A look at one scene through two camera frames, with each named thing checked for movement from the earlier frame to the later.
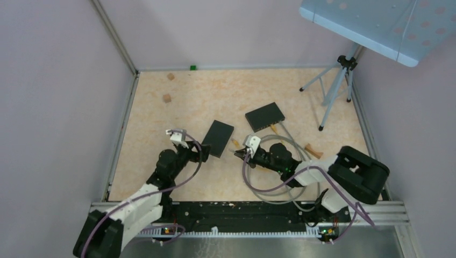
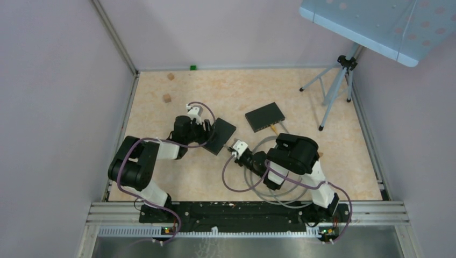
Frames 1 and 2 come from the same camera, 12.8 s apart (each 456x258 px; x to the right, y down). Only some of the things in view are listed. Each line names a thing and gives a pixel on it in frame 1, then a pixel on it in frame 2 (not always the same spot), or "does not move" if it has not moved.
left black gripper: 202,153 → 205,134
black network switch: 218,137 does not move
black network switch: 264,117 does not move
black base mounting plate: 250,214 does not move
